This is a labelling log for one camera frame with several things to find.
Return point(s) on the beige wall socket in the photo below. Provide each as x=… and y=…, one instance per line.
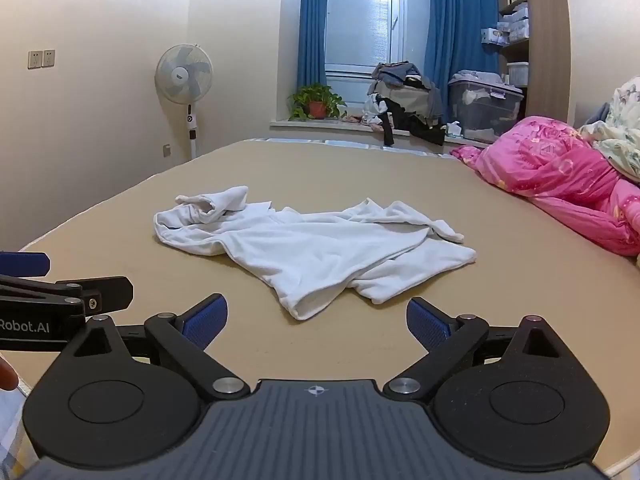
x=49, y=58
x=34, y=59

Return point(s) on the pile of dark clothes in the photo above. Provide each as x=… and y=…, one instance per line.
x=407, y=102

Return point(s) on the white shirt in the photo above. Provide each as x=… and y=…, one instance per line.
x=310, y=250

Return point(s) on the pink floral quilt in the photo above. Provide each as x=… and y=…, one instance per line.
x=560, y=180

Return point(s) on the blue-grey cloth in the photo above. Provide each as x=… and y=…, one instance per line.
x=597, y=119

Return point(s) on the person's left hand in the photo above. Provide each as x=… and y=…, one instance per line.
x=6, y=374

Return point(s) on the clear plastic storage box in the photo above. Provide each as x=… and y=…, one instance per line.
x=484, y=107

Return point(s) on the stack of white boxes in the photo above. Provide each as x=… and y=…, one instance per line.
x=510, y=27

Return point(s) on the wooden shelving unit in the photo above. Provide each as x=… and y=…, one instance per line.
x=542, y=40

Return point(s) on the blue curtain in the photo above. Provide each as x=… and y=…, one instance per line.
x=462, y=15
x=312, y=25

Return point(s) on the window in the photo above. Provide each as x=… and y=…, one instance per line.
x=365, y=20

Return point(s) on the white green floral quilt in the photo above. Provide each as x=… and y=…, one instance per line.
x=622, y=130

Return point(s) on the small white storage bin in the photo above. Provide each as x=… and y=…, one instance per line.
x=518, y=73

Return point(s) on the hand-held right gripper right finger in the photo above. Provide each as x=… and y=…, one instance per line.
x=426, y=325

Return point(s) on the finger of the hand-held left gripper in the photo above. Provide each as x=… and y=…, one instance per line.
x=107, y=292
x=22, y=263

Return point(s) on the tissue box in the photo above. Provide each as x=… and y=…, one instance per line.
x=454, y=130

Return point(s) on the potted green plant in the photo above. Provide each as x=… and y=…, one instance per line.
x=316, y=101

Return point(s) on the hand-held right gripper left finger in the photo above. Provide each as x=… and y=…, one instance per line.
x=206, y=321

